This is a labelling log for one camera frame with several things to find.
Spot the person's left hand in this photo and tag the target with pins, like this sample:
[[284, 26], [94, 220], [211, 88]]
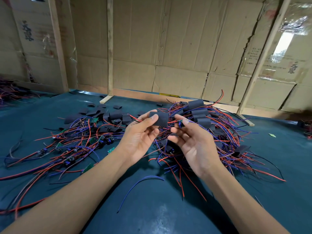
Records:
[[139, 139]]

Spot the person's right hand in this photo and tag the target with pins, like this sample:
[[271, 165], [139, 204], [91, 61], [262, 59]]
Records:
[[197, 148]]

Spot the black sleeve piece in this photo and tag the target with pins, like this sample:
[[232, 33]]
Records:
[[162, 119]]

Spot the pile of black sleeve pieces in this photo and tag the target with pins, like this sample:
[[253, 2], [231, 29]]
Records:
[[115, 116]]

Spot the pile of sleeved wired boards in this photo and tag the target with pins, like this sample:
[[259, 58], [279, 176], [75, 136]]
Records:
[[195, 103]]

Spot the pile of unsleeved wired boards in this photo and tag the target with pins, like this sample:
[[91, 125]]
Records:
[[48, 158]]

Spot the person's right forearm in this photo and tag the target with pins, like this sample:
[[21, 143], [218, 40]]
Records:
[[243, 204]]

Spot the person's left forearm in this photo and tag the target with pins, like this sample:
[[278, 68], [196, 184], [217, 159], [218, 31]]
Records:
[[63, 202]]

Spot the wooden ledge board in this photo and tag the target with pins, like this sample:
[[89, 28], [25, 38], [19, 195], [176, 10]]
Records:
[[136, 94]]

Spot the yellow strip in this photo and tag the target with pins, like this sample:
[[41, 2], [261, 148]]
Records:
[[170, 95]]

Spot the small green scrap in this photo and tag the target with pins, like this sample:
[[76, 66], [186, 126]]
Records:
[[272, 135]]

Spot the clear plastic sheet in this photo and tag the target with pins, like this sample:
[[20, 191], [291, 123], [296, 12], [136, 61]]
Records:
[[282, 41]]

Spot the thin wooden post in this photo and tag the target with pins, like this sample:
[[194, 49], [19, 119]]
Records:
[[109, 43]]

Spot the pale slanted wooden post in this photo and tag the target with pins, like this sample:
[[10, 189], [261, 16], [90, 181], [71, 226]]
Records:
[[263, 53]]

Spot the wide wooden post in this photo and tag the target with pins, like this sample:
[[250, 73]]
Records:
[[58, 43]]

